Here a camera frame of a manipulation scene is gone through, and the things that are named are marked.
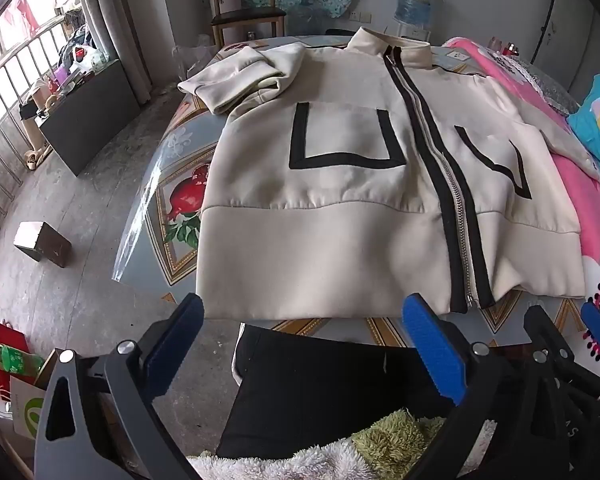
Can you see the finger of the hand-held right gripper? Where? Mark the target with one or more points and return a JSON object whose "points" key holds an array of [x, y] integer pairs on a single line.
{"points": [[597, 325], [542, 327]]}

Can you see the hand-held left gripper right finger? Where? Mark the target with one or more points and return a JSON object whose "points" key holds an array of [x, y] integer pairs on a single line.
{"points": [[435, 350]]}

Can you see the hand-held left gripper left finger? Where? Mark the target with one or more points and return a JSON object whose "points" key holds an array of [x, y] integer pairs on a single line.
{"points": [[180, 340]]}

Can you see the cream jacket with black trim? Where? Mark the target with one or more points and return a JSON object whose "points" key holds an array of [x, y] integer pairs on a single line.
{"points": [[330, 240]]}

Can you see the patterned blue tablecloth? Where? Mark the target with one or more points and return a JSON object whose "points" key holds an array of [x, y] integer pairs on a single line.
{"points": [[190, 255]]}

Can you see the green fluffy cloth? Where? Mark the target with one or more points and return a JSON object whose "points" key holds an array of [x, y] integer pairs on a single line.
{"points": [[390, 440]]}

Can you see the pink floral blanket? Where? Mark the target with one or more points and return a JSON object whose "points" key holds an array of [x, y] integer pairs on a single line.
{"points": [[590, 220]]}

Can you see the black pants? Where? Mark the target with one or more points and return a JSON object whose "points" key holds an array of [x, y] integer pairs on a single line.
{"points": [[305, 395]]}

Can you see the white fluffy cloth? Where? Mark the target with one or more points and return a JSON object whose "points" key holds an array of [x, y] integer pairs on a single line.
{"points": [[280, 467]]}

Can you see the cardboard box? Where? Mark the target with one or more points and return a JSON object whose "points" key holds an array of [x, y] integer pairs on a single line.
{"points": [[45, 247]]}

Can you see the green bottle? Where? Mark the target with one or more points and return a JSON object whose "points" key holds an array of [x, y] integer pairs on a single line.
{"points": [[15, 360]]}

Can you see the white paper bag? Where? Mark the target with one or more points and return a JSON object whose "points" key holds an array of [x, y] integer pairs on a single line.
{"points": [[27, 410]]}

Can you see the red bag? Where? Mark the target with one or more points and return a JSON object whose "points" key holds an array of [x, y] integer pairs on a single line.
{"points": [[7, 332]]}

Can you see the blue cartoon pillow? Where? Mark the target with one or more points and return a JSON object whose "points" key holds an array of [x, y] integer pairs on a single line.
{"points": [[597, 130]]}

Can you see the dark cabinet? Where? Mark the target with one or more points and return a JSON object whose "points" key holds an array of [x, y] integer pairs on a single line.
{"points": [[95, 120]]}

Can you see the grey sparkly cushion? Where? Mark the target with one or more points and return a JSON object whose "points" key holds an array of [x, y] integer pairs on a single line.
{"points": [[550, 85]]}

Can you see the clear plastic bag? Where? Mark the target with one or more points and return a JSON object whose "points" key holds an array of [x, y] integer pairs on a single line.
{"points": [[192, 60]]}

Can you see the pile of household clutter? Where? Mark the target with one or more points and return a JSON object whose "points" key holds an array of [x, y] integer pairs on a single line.
{"points": [[80, 55]]}

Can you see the grey curtain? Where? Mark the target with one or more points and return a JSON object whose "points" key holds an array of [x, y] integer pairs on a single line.
{"points": [[115, 35]]}

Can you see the white water dispenser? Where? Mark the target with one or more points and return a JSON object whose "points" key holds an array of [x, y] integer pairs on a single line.
{"points": [[412, 32]]}

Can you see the metal window railing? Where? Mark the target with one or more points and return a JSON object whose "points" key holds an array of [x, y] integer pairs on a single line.
{"points": [[30, 57]]}

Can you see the wooden shelf stand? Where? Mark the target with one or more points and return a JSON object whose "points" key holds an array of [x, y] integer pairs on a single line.
{"points": [[250, 14]]}

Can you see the blue water jug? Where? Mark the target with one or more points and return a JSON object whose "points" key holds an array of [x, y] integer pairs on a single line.
{"points": [[414, 2]]}

